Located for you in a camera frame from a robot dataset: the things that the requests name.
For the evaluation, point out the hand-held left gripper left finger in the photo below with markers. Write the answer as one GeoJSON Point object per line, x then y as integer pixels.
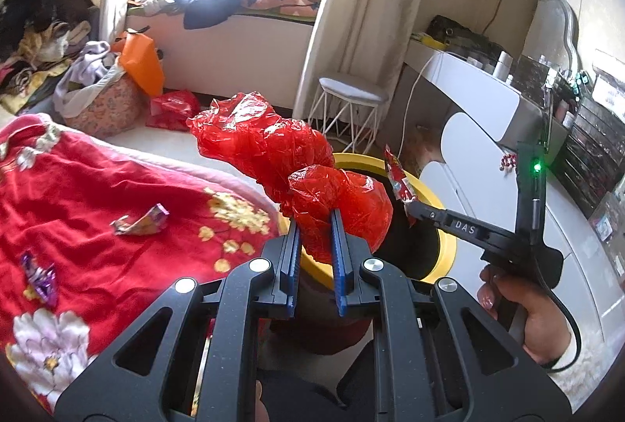
{"type": "Point", "coordinates": [293, 265]}

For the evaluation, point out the lavender cloth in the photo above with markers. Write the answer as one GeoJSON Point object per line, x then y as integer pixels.
{"type": "Point", "coordinates": [83, 65]}

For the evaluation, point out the pile of clothes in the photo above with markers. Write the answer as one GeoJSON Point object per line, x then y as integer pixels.
{"type": "Point", "coordinates": [34, 41]}

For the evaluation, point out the vanity mirror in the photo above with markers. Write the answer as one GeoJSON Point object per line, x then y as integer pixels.
{"type": "Point", "coordinates": [549, 31]}

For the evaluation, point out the purple candy wrapper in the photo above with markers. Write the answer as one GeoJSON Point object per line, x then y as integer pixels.
{"type": "Point", "coordinates": [41, 280]}

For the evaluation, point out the white drawer cabinet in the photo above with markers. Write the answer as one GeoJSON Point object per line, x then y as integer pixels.
{"type": "Point", "coordinates": [468, 143]}

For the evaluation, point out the gold candy wrapper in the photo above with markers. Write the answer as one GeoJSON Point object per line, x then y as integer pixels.
{"type": "Point", "coordinates": [141, 221]}

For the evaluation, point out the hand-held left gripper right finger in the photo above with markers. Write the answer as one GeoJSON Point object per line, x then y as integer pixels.
{"type": "Point", "coordinates": [339, 265]}

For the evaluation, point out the small red plastic bag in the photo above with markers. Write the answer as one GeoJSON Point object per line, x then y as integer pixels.
{"type": "Point", "coordinates": [171, 107]}

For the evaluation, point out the floral fabric basket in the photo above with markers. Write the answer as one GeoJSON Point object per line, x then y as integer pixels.
{"type": "Point", "coordinates": [110, 109]}

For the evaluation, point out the black drawer organizer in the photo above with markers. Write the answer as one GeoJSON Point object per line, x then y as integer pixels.
{"type": "Point", "coordinates": [591, 143]}

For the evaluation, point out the red bead ornament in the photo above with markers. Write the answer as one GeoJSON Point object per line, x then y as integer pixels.
{"type": "Point", "coordinates": [509, 160]}

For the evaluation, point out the white bottle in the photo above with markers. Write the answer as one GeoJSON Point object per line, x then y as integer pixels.
{"type": "Point", "coordinates": [503, 65]}

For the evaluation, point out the red floral blanket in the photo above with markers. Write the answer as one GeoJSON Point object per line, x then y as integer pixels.
{"type": "Point", "coordinates": [122, 178]}

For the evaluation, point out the orange plastic bag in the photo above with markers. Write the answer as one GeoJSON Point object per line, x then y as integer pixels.
{"type": "Point", "coordinates": [141, 60]}

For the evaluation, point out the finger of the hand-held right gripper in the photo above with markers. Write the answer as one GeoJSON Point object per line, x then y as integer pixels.
{"type": "Point", "coordinates": [424, 213]}

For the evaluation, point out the yellow packet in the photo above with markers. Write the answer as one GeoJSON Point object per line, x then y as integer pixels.
{"type": "Point", "coordinates": [427, 42]}

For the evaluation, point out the red snack wrapper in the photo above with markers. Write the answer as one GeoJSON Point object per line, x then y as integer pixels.
{"type": "Point", "coordinates": [398, 180]}

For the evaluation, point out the dark bag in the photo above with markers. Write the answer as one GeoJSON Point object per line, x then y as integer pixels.
{"type": "Point", "coordinates": [459, 33]}

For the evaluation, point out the person's right hand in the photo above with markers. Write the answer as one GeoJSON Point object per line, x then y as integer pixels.
{"type": "Point", "coordinates": [544, 329]}

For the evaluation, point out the yellow trash bin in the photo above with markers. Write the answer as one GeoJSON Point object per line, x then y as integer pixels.
{"type": "Point", "coordinates": [361, 162]}

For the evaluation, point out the person's right forearm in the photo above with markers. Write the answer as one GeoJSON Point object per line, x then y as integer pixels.
{"type": "Point", "coordinates": [561, 361]}

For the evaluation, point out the white dressing table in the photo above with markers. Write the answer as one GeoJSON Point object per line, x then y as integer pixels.
{"type": "Point", "coordinates": [478, 85]}

